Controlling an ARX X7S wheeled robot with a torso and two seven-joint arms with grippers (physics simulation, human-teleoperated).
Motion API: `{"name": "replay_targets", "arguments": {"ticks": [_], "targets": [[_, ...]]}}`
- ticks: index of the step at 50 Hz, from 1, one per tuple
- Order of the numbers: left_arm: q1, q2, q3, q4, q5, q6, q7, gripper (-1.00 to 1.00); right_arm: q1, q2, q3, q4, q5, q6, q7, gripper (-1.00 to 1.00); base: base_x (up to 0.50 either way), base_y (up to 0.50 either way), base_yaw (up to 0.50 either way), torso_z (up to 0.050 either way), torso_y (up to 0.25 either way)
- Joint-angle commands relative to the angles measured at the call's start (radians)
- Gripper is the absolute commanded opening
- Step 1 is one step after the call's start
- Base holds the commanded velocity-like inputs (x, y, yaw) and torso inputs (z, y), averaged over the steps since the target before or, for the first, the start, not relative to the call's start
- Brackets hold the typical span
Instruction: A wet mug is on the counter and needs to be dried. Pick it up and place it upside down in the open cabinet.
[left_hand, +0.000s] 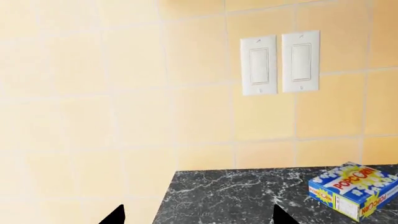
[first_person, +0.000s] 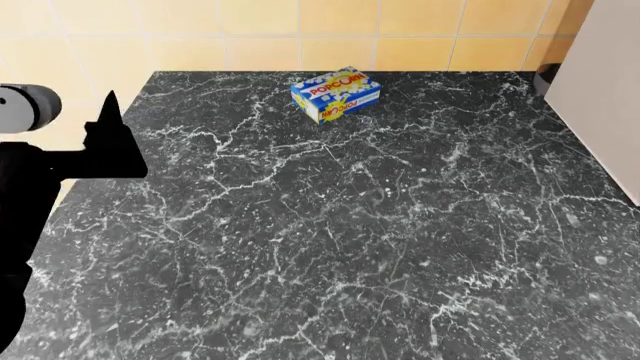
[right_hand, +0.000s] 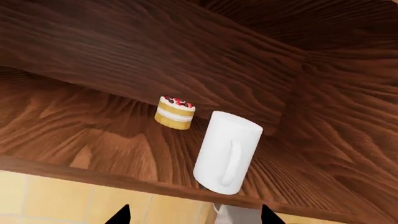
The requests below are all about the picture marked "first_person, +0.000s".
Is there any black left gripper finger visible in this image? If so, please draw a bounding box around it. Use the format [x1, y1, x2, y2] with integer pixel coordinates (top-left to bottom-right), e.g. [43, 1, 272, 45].
[98, 89, 124, 126]

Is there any blue popcorn box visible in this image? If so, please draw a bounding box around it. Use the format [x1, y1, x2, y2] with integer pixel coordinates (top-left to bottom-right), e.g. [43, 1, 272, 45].
[290, 66, 383, 126]

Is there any white cabinet side panel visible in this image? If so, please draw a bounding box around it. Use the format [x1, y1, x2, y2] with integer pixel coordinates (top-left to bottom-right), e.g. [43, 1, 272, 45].
[543, 0, 640, 208]

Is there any grey cylindrical joint housing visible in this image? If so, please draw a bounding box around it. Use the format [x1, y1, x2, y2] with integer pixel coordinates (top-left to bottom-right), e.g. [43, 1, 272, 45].
[0, 83, 63, 135]

